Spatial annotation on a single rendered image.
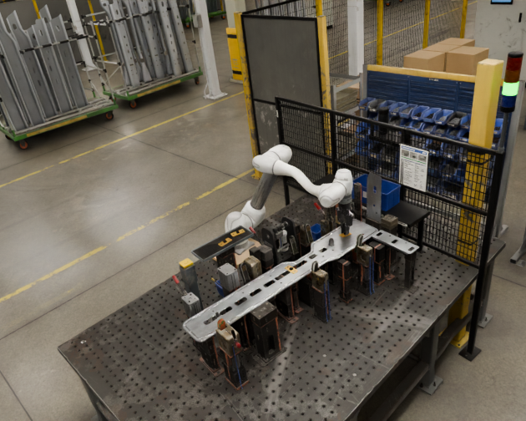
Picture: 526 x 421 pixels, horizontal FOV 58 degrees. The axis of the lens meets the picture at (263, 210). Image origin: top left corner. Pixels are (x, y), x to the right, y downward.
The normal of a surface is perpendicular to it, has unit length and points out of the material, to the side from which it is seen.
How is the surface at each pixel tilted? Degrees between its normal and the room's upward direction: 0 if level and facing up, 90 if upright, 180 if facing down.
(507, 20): 90
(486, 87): 90
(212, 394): 0
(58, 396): 0
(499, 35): 90
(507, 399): 0
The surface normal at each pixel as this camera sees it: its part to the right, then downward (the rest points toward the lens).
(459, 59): -0.76, 0.40
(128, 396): -0.11, -0.86
